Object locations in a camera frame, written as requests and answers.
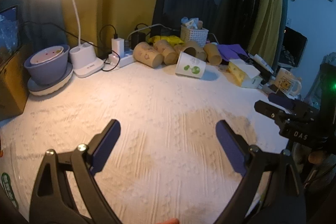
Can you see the white paper cup green logo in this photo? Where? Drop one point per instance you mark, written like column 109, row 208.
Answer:
column 190, row 66

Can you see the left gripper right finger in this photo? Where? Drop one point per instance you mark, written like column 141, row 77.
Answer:
column 270, row 190

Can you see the white power strip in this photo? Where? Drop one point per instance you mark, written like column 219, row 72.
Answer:
column 121, row 62

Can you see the white charger plug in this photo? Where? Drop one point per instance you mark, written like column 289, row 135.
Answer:
column 118, row 45

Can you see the black power adapter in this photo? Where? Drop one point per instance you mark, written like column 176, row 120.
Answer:
column 137, row 38

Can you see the pink inner bowl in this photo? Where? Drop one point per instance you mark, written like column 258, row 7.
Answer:
column 46, row 54

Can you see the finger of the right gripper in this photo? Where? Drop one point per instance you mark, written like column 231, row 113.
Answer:
column 282, row 101
column 272, row 112

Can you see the purple cloth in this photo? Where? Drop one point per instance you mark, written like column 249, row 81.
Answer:
column 232, row 51

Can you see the white cartoon mug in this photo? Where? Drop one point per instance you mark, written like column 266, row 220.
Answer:
column 287, row 83

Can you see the cartoon printed brown paper cup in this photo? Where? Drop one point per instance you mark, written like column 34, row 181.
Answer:
column 146, row 54

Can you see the yellow snack bag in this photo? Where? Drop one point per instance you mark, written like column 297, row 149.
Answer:
column 172, row 40

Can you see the purple bowl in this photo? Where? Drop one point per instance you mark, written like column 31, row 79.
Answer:
column 50, row 71

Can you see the cardboard box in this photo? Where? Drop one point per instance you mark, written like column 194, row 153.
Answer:
column 14, row 77

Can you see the white plate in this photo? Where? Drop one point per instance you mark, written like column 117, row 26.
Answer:
column 43, row 90

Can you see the white plastic basket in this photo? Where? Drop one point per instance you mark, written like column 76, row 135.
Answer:
column 196, row 35

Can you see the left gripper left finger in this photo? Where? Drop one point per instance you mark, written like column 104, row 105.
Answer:
column 52, row 200

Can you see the yellow tissue pack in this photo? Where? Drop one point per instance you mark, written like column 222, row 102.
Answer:
column 246, row 76

